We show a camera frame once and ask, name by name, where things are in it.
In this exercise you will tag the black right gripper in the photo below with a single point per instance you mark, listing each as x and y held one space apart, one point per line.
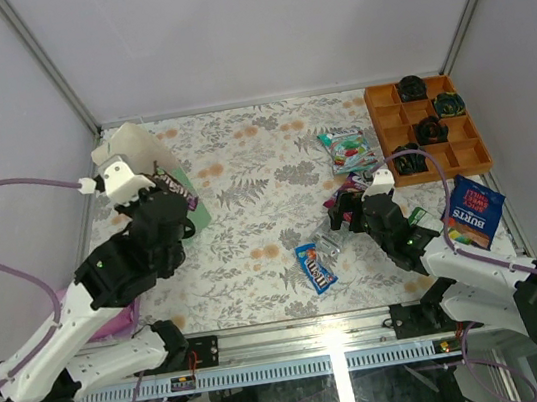
346 201

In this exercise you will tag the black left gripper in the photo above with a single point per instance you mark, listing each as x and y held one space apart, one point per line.
148 199

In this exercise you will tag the purple Fox's berries candy bag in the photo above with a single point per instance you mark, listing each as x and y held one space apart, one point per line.
354 182

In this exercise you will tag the brown M&M's packet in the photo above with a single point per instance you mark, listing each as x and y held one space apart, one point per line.
176 187

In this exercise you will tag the blue M&M's packet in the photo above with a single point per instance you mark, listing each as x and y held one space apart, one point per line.
318 275

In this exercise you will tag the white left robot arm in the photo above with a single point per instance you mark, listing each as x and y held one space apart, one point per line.
50 367

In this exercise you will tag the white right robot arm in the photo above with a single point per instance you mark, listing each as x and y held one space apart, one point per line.
473 284

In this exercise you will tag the teal Fox's mint candy bag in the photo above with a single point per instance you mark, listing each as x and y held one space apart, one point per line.
349 150

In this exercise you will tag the green Fox's spring tea bag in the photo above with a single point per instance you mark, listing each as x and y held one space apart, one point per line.
421 217

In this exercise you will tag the cream and green paper bag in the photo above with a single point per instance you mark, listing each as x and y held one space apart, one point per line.
146 154

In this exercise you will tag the blue Burts crisps bag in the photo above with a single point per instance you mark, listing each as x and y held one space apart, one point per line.
475 213

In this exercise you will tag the silver foil snack packet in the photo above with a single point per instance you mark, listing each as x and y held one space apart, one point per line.
328 241

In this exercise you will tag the dark rosette bottom left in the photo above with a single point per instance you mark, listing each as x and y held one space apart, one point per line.
409 164

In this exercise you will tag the pink Frozen tissue pack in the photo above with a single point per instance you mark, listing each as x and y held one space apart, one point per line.
115 325

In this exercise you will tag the dark rosette centre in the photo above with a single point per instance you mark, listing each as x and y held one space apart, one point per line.
431 130

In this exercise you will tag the dark rosette top left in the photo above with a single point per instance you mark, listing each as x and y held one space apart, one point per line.
411 88

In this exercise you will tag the dark rosette right green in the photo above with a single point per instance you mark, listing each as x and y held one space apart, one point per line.
449 105

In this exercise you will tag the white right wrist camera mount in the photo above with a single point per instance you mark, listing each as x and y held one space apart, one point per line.
382 183

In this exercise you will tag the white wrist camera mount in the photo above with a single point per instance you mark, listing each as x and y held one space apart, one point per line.
382 183
117 180

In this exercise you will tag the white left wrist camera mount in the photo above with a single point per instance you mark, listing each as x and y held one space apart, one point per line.
117 180

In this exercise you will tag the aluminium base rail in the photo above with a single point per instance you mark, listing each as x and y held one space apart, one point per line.
277 341

